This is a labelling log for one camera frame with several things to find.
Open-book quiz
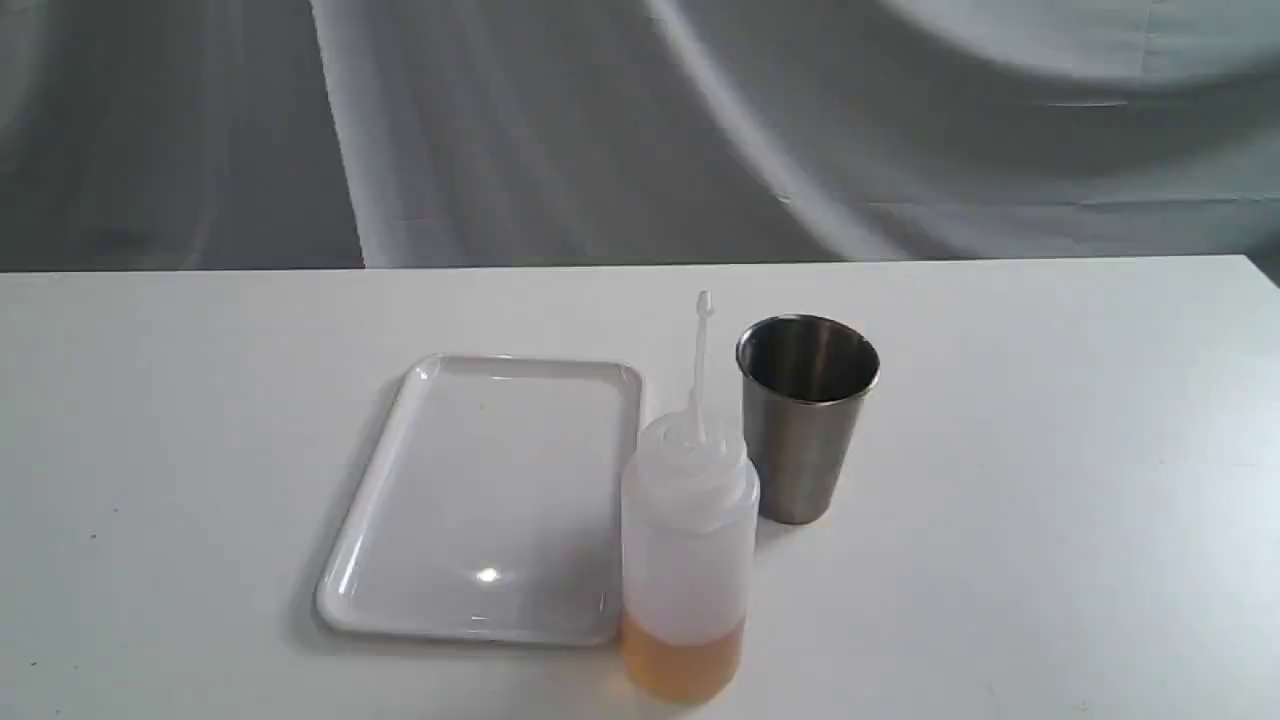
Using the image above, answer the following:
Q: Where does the translucent squeeze bottle amber liquid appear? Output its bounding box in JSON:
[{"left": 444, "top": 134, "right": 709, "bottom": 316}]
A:
[{"left": 620, "top": 291, "right": 760, "bottom": 705}]

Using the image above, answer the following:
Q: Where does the stainless steel cup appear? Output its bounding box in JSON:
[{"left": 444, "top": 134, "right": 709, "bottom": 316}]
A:
[{"left": 735, "top": 314, "right": 881, "bottom": 527}]

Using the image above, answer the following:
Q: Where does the white rectangular plastic tray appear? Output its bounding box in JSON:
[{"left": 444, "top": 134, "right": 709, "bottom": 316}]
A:
[{"left": 314, "top": 354, "right": 644, "bottom": 647}]

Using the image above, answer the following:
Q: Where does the grey fabric backdrop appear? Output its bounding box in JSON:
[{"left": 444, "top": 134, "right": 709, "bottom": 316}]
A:
[{"left": 3, "top": 1, "right": 1277, "bottom": 274}]

